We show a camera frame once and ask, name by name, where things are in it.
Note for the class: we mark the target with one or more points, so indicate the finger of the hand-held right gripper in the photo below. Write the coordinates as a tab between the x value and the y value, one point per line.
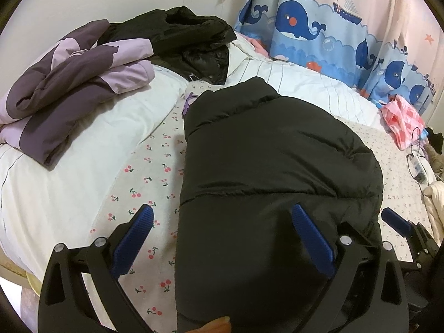
395	222

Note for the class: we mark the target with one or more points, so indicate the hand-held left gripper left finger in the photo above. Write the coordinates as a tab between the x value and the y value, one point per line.
133	239

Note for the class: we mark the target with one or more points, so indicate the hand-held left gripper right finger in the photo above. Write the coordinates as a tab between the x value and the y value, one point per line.
312	239

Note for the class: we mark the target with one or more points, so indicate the black puffer jacket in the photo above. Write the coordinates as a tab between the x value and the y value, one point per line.
270	180

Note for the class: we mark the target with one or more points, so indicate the dark clothes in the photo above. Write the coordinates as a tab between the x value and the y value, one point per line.
432	132

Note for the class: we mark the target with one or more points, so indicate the cream quilted blanket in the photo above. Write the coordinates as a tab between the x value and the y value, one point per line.
435	208

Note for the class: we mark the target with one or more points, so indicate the khaki garment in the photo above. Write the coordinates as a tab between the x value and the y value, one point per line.
435	158

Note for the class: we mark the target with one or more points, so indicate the white striped duvet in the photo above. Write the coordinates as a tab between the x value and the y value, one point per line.
69	194

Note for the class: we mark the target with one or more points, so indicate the pink checked cloth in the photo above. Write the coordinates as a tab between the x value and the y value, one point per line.
402	121

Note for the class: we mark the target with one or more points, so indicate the small purple object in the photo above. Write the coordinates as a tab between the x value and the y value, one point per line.
189	102

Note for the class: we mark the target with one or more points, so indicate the purple and lilac jacket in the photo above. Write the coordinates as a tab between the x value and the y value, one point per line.
69	86

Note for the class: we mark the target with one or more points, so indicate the crumpled black jacket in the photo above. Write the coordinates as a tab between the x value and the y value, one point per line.
180	34

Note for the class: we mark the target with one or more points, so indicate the whale print curtain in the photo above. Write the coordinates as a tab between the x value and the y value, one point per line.
301	24

